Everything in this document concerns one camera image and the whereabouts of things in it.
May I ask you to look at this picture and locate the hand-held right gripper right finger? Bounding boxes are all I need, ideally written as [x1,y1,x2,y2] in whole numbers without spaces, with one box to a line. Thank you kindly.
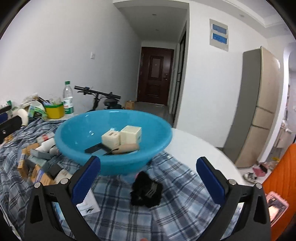
[196,156,271,241]

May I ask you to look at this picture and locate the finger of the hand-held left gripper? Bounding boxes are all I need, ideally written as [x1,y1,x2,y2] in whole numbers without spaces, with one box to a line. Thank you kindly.
[0,105,12,124]
[0,115,23,144]

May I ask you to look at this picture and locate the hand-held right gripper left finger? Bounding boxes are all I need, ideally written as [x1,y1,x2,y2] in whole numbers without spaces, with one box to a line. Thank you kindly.
[24,156,101,241]

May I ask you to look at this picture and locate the white bottle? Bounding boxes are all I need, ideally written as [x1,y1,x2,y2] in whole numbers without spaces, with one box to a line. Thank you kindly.
[35,138,56,153]

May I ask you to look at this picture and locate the blue plastic basin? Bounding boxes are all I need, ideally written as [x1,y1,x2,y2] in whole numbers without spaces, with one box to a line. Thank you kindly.
[55,109,173,176]

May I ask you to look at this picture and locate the black fluffy hair clip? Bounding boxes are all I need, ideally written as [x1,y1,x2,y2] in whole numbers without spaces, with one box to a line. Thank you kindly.
[130,171,162,208]

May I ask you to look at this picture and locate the white desktop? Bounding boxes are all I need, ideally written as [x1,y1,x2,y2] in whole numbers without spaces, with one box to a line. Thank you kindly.
[44,113,249,186]

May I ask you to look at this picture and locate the white round jar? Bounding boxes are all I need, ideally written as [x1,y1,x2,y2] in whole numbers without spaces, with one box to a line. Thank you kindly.
[13,108,29,127]

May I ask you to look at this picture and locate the white tissue packet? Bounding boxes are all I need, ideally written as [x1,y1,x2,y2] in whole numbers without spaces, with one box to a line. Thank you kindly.
[76,189,101,217]

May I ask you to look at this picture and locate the green packet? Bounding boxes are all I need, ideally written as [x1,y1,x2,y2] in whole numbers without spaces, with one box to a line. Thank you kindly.
[27,104,47,121]

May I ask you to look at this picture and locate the black flat card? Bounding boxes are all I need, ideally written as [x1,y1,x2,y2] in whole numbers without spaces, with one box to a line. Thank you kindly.
[84,143,116,156]

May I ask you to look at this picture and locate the black box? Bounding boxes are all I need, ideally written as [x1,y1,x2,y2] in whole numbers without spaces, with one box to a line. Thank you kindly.
[45,160,63,179]

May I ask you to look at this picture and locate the orange box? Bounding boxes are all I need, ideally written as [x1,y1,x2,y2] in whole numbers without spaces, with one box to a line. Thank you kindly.
[17,148,30,181]

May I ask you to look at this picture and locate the grey box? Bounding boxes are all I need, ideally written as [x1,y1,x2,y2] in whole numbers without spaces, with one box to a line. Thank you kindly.
[30,148,55,160]

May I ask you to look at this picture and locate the shoes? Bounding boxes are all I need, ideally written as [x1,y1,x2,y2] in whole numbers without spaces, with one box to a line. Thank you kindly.
[243,171,259,184]

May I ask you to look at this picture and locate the teal box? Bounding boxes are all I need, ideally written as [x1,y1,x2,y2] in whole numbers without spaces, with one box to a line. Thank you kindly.
[25,156,48,167]

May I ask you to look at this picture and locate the yellow plastic container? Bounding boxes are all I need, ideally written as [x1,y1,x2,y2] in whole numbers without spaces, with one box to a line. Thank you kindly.
[44,102,65,119]

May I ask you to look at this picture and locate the cream box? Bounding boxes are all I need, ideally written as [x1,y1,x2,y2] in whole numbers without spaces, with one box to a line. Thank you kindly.
[102,130,121,148]
[120,125,142,146]

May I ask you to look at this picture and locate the blue plaid cloth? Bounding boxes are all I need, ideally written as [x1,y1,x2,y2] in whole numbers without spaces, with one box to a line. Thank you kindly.
[0,117,245,241]

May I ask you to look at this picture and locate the pink bag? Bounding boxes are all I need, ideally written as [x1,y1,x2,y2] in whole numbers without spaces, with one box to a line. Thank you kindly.
[253,163,269,178]

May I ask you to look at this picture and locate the clear water bottle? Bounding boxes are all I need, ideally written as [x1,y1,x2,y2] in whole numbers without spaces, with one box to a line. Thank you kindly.
[63,81,74,115]

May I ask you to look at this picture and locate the pink booklet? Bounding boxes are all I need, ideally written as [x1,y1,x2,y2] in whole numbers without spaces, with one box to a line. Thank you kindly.
[266,191,289,226]

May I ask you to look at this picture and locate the orange chair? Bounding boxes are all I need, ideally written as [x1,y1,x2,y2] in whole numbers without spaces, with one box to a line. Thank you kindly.
[262,143,296,241]

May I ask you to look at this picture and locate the beige refrigerator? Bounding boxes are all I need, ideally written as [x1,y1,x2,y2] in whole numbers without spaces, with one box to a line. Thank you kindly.
[223,46,284,168]

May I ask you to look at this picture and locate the black framed sliding door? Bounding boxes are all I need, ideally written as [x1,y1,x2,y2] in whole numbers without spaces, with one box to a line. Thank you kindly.
[174,22,187,127]

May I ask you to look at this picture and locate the dark brown door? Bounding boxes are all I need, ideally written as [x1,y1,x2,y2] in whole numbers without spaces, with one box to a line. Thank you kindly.
[136,46,174,106]

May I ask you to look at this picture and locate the beige wooden handle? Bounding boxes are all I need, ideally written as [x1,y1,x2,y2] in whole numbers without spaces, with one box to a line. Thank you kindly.
[111,144,140,155]

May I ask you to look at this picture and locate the bicycle handlebar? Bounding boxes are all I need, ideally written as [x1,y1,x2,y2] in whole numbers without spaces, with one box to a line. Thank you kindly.
[74,85,122,113]

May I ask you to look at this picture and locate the wall electrical panel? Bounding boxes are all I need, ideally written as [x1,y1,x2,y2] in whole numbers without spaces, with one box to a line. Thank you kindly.
[209,19,229,52]

